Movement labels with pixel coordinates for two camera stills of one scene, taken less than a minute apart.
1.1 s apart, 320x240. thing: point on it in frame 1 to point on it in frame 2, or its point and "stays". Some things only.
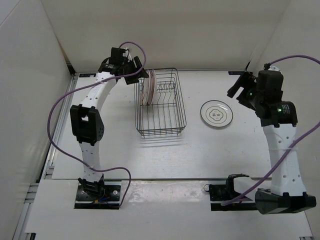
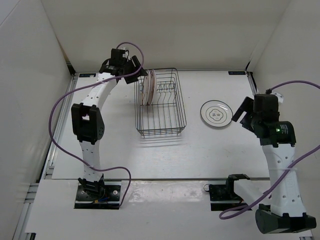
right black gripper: x=248 y=81 to x=246 y=105
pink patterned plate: x=152 y=88 stays
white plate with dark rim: x=216 y=113 stays
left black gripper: x=133 y=79 stays
